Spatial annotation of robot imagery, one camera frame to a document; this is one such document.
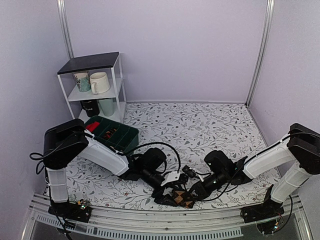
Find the aluminium corner post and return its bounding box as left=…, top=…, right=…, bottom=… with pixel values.
left=56, top=0, right=74, bottom=59
left=245, top=0, right=275, bottom=108

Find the left aluminium corner post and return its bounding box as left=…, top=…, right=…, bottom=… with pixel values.
left=56, top=0, right=74, bottom=59

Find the aluminium front rail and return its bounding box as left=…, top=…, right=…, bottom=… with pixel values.
left=21, top=193, right=313, bottom=240

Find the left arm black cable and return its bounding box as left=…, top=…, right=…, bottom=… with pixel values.
left=29, top=131, right=181, bottom=176

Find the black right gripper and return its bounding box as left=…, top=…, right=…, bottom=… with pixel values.
left=184, top=170, right=229, bottom=201

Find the red rolled sock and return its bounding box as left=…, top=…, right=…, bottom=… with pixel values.
left=85, top=121, right=100, bottom=133

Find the white shelf with black top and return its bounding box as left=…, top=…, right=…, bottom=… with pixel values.
left=57, top=52, right=127, bottom=123

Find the right aluminium corner post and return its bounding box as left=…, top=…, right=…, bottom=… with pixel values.
left=245, top=0, right=275, bottom=108

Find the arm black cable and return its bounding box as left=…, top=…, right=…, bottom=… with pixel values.
left=29, top=131, right=181, bottom=176
left=189, top=131, right=320, bottom=203

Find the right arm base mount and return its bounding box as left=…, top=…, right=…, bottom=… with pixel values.
left=240, top=198, right=284, bottom=235

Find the black mug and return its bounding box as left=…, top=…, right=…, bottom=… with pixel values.
left=80, top=99, right=100, bottom=118

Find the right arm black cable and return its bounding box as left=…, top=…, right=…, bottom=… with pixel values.
left=189, top=131, right=320, bottom=203

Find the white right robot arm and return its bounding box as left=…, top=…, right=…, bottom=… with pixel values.
left=186, top=123, right=320, bottom=218

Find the cream white mug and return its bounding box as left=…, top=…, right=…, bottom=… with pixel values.
left=89, top=72, right=110, bottom=95

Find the dark patterned rolled sock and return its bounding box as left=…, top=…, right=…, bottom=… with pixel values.
left=102, top=128, right=117, bottom=140

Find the floral patterned table mat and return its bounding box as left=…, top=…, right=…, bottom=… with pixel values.
left=66, top=103, right=266, bottom=211

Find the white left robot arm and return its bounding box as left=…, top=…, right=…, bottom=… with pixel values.
left=43, top=118, right=181, bottom=217

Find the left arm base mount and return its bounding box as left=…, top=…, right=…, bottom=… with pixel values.
left=48, top=199, right=92, bottom=223

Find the brown argyle sock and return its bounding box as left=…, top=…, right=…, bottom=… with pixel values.
left=171, top=189, right=195, bottom=209

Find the green compartment organizer box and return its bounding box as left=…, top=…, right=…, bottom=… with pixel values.
left=84, top=116, right=139, bottom=153

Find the pale green cup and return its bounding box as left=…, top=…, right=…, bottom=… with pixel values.
left=98, top=98, right=115, bottom=117

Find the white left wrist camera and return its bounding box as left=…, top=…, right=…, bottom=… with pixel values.
left=160, top=171, right=181, bottom=187

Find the teal floral mug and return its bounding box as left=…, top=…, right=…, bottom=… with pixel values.
left=73, top=71, right=91, bottom=93

